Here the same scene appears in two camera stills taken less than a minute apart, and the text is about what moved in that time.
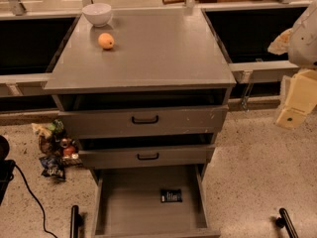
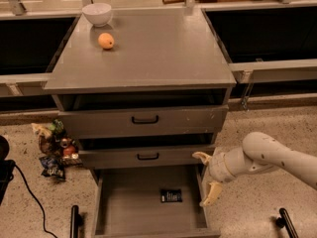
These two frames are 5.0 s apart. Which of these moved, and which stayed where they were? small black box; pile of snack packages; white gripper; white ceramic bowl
Moved: white gripper
Stayed: pile of snack packages; white ceramic bowl; small black box
